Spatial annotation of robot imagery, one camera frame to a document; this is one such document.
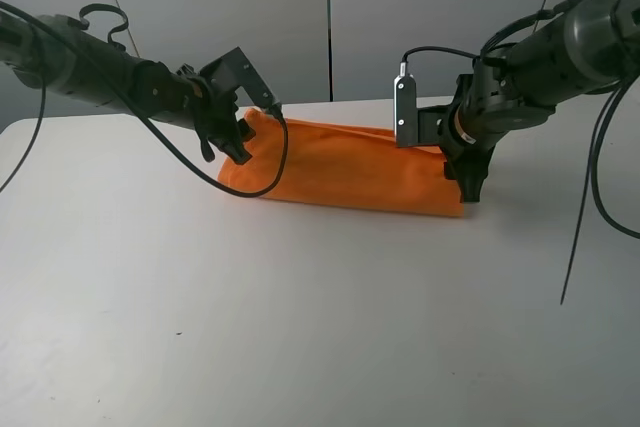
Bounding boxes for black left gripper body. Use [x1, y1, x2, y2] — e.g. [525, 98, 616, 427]
[172, 62, 240, 147]

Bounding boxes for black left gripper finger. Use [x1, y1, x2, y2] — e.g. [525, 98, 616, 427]
[198, 135, 215, 162]
[219, 118, 255, 164]

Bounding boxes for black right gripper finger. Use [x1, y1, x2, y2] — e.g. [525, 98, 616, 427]
[452, 156, 488, 203]
[444, 161, 456, 180]

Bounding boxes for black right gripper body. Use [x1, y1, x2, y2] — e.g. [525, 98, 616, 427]
[438, 74, 500, 169]

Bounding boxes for orange microfiber towel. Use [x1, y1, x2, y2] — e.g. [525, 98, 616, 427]
[218, 109, 465, 217]

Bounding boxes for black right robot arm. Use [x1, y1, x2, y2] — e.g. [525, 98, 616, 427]
[439, 0, 639, 203]

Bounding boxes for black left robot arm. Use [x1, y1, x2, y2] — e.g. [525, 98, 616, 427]
[1, 3, 274, 197]

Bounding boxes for black left camera cable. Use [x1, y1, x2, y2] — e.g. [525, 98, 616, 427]
[0, 0, 289, 198]

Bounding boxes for black camera cable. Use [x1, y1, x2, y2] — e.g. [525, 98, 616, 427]
[399, 46, 484, 78]
[0, 0, 289, 198]

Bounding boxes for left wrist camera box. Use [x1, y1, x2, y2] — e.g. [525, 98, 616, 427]
[198, 47, 282, 114]

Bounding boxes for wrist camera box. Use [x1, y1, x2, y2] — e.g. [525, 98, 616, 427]
[198, 47, 282, 114]
[393, 61, 446, 148]

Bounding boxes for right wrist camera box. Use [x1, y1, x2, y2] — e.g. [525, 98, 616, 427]
[393, 61, 446, 148]

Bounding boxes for black right camera cable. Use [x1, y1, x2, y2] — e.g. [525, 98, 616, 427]
[399, 46, 484, 78]

